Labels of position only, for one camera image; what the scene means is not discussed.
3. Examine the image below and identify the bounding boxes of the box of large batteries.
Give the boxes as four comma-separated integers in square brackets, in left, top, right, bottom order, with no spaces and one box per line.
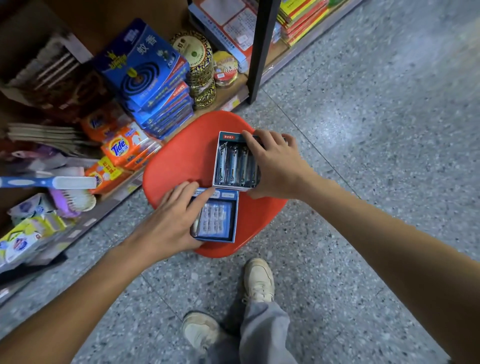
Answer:
[212,131,264,192]

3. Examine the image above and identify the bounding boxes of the store shelf unit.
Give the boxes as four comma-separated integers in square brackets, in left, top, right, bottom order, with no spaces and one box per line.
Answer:
[0,0,365,306]

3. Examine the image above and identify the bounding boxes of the blue box small batteries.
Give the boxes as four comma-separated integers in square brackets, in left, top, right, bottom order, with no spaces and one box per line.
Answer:
[189,187,240,244]

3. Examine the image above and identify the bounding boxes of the stack of blue coil boxes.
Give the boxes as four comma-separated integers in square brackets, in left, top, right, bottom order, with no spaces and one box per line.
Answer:
[91,17,195,140]

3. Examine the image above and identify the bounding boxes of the stack of beige flat packs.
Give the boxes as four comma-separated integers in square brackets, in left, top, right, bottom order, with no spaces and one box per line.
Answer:
[6,122,103,157]

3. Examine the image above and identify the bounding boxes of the brown incense stick packs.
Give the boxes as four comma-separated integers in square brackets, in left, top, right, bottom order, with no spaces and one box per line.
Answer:
[0,30,114,122]

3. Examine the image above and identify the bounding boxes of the white red flat box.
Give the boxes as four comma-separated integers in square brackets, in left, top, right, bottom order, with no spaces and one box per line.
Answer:
[187,0,283,74]

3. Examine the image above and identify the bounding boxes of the beige right shoe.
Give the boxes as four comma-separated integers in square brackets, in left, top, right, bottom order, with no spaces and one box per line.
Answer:
[242,257,275,304]

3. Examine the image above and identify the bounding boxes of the grey trousers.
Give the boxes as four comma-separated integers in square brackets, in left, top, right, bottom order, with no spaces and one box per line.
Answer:
[202,300,299,364]

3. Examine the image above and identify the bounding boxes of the stack of colourful flat packets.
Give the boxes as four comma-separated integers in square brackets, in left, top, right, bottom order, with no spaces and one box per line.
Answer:
[277,0,331,47]

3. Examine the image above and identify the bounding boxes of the person's right forearm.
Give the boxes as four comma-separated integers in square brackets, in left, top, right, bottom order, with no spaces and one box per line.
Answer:
[305,174,480,364]

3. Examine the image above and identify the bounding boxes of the stack of patterned round tins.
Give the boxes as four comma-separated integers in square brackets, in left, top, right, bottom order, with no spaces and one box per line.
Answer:
[170,30,218,110]

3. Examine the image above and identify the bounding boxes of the person's right hand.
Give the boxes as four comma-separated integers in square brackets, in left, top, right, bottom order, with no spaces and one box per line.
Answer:
[242,129,318,201]

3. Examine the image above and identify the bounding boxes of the person's left hand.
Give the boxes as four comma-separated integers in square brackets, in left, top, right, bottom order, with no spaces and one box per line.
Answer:
[128,181,217,260]

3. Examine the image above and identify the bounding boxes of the beige left shoe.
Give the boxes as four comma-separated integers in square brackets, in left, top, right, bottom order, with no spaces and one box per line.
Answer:
[181,311,223,354]

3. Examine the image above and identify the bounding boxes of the yellow orange soap bar pack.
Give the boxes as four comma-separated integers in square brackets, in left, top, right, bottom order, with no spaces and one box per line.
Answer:
[85,156,133,195]

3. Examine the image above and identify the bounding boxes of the small yellow round tin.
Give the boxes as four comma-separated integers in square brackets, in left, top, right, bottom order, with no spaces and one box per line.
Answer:
[212,50,239,88]

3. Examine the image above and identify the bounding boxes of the person's left forearm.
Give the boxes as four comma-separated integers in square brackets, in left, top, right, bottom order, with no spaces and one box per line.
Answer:
[0,232,145,364]

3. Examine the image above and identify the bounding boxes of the black shelf post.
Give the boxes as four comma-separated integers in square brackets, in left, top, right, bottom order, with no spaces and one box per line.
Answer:
[246,0,282,105]

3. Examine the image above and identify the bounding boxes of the purple scrubbing brush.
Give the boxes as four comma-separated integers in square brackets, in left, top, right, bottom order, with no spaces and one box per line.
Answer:
[48,187,97,219]

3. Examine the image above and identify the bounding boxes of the red plastic stool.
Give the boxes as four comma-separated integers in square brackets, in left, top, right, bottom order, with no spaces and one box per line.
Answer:
[142,110,289,259]

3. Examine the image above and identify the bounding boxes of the blue white brush handle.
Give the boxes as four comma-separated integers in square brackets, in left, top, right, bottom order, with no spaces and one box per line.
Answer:
[0,175,98,190]

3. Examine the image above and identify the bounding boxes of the white green soap packets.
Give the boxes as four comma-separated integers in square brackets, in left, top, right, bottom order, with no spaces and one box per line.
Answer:
[0,193,69,265]

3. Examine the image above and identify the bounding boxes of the beige shoe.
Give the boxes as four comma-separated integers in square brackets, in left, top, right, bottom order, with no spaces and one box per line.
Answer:
[242,257,275,304]
[181,311,223,354]

